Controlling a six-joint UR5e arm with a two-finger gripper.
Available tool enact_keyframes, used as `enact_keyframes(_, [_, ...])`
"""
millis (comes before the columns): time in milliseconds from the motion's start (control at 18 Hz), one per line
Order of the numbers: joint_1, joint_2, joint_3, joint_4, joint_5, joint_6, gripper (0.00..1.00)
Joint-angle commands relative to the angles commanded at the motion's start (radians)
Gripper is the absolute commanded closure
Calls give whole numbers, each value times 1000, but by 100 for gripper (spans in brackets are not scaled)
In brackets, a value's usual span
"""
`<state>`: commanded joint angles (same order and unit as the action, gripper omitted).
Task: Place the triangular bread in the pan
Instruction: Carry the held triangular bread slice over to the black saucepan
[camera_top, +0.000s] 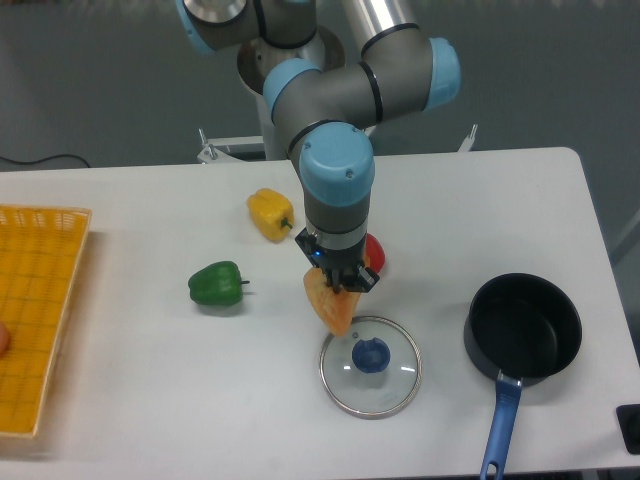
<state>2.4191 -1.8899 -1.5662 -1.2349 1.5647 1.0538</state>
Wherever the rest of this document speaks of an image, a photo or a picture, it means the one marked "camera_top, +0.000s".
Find yellow bell pepper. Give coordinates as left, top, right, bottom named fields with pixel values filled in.
left=246, top=188, right=295, bottom=243

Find glass lid blue knob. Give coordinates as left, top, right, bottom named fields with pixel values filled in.
left=319, top=315, right=423, bottom=420

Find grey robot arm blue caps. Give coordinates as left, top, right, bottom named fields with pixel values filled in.
left=176, top=1, right=461, bottom=292

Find dark pan blue handle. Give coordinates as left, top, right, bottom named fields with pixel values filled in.
left=463, top=273, right=582, bottom=479

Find round bread in basket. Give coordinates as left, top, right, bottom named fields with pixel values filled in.
left=0, top=322, right=11, bottom=356

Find red bell pepper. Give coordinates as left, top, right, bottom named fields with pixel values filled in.
left=365, top=233, right=386, bottom=273

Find black cable on floor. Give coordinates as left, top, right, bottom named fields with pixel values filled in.
left=0, top=153, right=91, bottom=169

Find yellow wicker basket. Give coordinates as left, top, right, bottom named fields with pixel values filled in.
left=1, top=204, right=92, bottom=438

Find black device at table edge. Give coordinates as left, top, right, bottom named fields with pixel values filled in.
left=616, top=404, right=640, bottom=455

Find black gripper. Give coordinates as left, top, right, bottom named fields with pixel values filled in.
left=295, top=229, right=380, bottom=294

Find green bell pepper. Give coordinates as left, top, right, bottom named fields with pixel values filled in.
left=188, top=260, right=249, bottom=306

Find orange triangle bread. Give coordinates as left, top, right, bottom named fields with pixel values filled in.
left=303, top=267, right=362, bottom=336

